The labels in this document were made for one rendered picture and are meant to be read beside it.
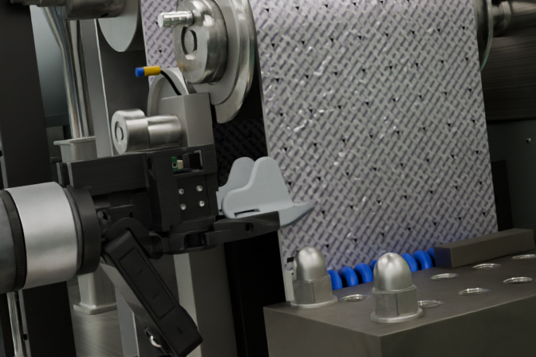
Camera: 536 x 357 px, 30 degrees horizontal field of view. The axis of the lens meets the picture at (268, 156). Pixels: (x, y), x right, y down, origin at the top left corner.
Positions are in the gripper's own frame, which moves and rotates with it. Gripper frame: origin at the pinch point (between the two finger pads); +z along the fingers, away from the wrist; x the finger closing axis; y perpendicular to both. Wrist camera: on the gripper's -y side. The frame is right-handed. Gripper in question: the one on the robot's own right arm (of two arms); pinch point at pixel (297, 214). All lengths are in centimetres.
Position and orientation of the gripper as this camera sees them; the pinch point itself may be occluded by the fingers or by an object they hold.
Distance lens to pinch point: 85.4
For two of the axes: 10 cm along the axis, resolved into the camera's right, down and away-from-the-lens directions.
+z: 8.7, -1.3, 4.8
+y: -1.2, -9.9, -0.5
